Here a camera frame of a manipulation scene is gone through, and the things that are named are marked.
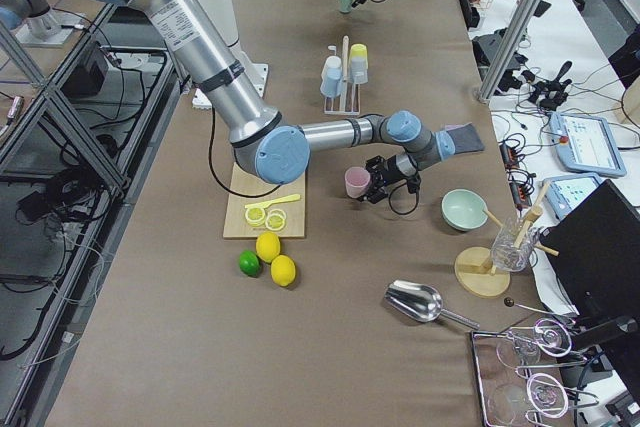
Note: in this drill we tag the pink cup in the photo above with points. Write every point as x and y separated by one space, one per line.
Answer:
357 181

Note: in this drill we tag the yellow cup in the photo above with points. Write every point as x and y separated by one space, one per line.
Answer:
358 51

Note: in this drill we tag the grey cup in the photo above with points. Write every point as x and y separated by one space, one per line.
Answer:
358 70

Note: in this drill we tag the blue cup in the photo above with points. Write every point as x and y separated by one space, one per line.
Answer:
331 83

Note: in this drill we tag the yellow plastic knife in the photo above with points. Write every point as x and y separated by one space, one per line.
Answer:
279 200

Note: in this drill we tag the green bowl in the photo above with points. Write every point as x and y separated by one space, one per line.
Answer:
463 210

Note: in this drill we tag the grey folded cloth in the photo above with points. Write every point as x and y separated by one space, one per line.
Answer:
465 137

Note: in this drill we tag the lemon slice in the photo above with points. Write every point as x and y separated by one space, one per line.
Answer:
255 216
276 220

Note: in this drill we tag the metal scoop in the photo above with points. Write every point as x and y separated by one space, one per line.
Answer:
422 303

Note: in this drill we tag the yellow lemon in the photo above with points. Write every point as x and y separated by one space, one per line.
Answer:
283 270
268 246

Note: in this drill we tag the wooden cutting board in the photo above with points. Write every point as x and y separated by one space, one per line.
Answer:
235 226

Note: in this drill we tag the green lime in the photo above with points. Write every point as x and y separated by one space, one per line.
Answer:
249 263

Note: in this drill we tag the blue teach pendant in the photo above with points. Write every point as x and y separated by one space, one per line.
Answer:
585 143
566 192

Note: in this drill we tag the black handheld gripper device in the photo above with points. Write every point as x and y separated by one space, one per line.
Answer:
548 94

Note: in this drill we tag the black monitor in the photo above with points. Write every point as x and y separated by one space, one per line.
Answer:
598 260

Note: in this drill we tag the white wire cup holder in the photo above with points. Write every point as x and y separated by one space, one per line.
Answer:
348 102

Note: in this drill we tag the aluminium frame post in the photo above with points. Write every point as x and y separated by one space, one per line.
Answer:
517 25

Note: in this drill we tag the wire glass rack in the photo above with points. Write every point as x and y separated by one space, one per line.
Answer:
517 378

